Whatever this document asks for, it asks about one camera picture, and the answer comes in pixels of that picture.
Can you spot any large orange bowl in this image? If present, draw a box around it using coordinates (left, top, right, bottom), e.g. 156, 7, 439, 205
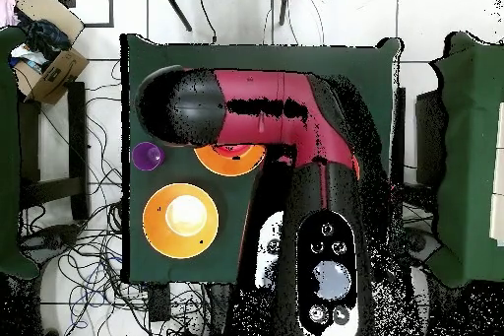
193, 144, 268, 177
142, 182, 221, 260

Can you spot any purple plastic cup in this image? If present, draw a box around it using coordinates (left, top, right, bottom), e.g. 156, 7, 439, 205
131, 141, 166, 172

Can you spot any dark green tablecloth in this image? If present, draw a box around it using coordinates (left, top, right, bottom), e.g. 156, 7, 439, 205
120, 34, 403, 285

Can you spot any green covered table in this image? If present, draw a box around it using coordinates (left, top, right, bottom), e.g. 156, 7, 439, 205
0, 26, 40, 280
426, 31, 504, 289

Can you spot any dark blue bag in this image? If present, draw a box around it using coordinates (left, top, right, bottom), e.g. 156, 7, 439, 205
23, 18, 73, 62

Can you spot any flat cardboard sheet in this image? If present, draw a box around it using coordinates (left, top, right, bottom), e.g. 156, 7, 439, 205
13, 0, 85, 43

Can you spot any black cable bundle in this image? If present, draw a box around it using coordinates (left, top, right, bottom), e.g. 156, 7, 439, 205
17, 59, 210, 336

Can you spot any black bench frame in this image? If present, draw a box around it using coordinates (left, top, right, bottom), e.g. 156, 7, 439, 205
17, 81, 91, 222

